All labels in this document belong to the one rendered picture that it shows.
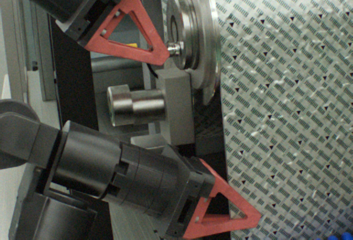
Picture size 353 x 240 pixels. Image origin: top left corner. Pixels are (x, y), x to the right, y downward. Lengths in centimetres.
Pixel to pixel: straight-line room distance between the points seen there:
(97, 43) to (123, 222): 58
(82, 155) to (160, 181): 7
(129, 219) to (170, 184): 56
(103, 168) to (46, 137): 6
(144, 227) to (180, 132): 44
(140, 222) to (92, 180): 55
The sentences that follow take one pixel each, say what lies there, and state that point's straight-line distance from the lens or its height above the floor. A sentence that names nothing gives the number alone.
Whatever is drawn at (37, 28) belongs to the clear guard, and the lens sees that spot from 164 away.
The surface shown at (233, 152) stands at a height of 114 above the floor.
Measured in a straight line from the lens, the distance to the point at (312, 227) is 70.
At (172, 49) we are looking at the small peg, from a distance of 66.
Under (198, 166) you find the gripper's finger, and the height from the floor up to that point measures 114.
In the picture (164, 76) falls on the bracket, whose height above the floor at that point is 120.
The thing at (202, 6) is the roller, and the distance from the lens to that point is 63.
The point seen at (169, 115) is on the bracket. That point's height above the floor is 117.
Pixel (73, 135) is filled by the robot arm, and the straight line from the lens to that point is 60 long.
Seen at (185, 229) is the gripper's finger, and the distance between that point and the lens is 63.
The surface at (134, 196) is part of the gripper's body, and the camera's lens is 61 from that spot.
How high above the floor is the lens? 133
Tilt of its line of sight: 13 degrees down
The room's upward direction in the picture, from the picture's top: 5 degrees counter-clockwise
